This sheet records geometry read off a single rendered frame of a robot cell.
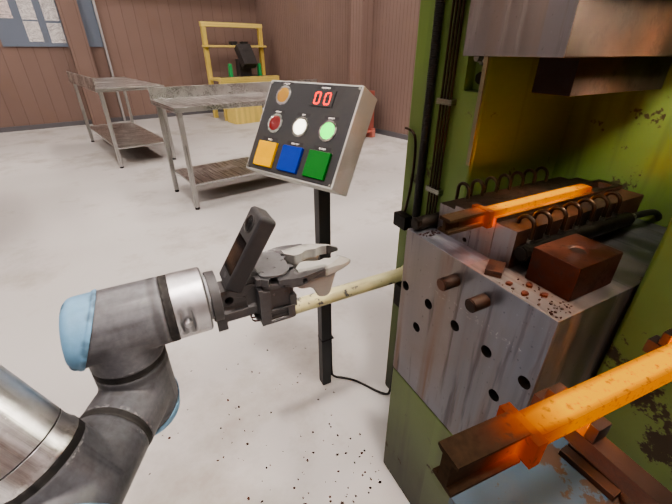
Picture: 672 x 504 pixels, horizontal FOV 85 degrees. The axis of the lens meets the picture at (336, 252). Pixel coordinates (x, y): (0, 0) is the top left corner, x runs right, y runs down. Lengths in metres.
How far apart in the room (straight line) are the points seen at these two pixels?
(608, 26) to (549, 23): 0.09
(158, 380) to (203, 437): 1.07
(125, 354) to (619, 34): 0.83
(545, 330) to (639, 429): 0.33
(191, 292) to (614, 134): 1.04
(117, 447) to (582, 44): 0.81
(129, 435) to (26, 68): 8.55
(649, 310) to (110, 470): 0.82
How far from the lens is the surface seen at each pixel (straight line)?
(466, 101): 0.99
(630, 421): 0.95
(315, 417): 1.60
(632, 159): 1.16
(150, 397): 0.57
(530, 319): 0.69
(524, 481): 0.73
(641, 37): 0.84
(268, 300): 0.53
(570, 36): 0.68
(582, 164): 1.22
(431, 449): 1.14
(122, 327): 0.50
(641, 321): 0.84
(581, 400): 0.47
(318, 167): 1.00
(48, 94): 8.95
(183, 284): 0.50
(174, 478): 1.57
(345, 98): 1.04
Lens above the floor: 1.28
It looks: 29 degrees down
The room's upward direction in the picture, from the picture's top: straight up
